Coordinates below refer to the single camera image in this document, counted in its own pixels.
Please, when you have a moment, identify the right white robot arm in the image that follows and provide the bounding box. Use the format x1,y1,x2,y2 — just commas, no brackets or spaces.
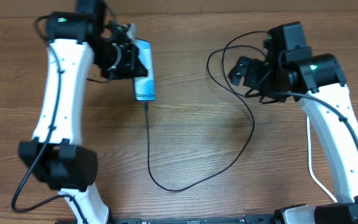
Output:
226,22,358,223

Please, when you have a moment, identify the blue Galaxy smartphone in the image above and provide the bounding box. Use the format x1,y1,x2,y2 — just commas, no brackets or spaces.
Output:
134,39,156,101

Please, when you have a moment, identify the white power strip cord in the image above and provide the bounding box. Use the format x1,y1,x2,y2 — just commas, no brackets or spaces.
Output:
305,115,338,203

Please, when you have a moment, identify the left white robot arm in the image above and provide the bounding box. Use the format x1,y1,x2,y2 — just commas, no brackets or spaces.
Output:
19,1,156,223

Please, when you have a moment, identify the black charger cable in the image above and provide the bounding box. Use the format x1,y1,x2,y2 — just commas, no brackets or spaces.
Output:
143,30,270,192

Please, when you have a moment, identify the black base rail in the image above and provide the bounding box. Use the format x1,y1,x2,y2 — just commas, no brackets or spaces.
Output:
108,214,275,224

